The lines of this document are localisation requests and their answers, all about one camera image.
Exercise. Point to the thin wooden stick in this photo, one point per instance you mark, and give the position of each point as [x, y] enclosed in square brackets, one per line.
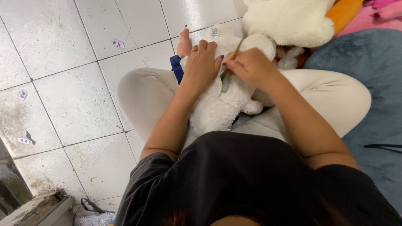
[237, 48]

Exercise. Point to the person's right fingers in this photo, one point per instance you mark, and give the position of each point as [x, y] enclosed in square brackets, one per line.
[234, 64]

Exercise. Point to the person's right hand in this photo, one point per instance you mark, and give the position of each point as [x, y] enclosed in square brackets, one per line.
[254, 69]

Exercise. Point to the blue-grey fleece blanket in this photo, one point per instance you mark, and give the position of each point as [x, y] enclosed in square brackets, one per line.
[377, 94]

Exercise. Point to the black t-shirt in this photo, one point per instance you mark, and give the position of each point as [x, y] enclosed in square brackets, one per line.
[251, 182]

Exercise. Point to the white sewn label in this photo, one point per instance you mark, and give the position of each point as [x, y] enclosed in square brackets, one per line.
[213, 32]

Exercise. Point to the large white plush toy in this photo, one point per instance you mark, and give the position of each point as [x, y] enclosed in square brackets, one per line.
[285, 22]

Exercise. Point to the pink plush toy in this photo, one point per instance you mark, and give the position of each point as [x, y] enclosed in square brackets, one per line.
[373, 17]

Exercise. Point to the person's bare foot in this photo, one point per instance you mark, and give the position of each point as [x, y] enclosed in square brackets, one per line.
[184, 44]

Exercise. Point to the beige trousers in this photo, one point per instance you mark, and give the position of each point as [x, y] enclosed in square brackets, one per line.
[147, 97]

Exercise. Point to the dark blue ribbon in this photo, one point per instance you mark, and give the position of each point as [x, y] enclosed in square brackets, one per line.
[177, 69]

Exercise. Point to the orange plush toy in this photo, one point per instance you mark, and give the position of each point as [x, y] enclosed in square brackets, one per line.
[342, 14]

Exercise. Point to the oval white floor sticker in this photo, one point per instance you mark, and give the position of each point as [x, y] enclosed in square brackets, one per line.
[22, 94]
[117, 44]
[23, 141]

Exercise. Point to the person's left hand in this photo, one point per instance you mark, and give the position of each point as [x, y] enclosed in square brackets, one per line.
[199, 69]

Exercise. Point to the crumpled white plastic bag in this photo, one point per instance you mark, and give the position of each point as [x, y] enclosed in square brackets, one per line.
[94, 219]

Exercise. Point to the small white plush toy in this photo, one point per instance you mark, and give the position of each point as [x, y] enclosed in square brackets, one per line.
[216, 110]

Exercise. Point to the grey concrete door sill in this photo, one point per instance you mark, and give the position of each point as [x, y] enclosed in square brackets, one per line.
[34, 210]

